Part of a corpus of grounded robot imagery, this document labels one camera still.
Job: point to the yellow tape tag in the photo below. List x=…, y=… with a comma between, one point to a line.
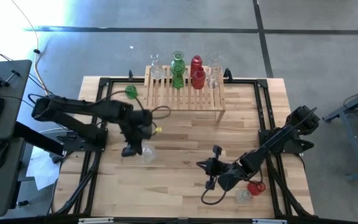
x=158, y=129

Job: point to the black aluminium rig frame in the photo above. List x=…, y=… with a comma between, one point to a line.
x=262, y=83

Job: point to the black table clamp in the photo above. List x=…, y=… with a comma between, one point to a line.
x=130, y=74
x=227, y=74

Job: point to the black keyboard and desk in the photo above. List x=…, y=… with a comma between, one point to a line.
x=17, y=102

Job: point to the small green ribbed vase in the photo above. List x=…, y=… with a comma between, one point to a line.
x=131, y=92

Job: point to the green round embossed glass vase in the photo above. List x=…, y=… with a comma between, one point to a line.
x=177, y=65

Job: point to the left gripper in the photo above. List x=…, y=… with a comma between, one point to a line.
x=138, y=133

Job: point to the grey metal table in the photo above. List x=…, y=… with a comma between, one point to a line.
x=353, y=149

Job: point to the white paper sheet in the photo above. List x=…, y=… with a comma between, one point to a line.
x=42, y=168

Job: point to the white edge bracket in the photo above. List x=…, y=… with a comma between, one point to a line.
x=269, y=221
x=95, y=221

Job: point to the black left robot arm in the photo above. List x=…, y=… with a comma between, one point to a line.
x=82, y=109

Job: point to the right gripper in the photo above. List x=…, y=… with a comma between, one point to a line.
x=217, y=168

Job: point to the black support bar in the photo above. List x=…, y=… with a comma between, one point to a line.
x=39, y=138

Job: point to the clear bulbous ribbed glass vase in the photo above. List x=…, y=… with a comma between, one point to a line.
x=157, y=71

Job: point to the wooden slatted shelf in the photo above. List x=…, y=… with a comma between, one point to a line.
x=182, y=109

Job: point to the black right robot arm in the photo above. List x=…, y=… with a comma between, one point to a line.
x=278, y=140

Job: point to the red ribbed glass vase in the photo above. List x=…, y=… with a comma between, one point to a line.
x=196, y=62
x=199, y=80
x=256, y=188

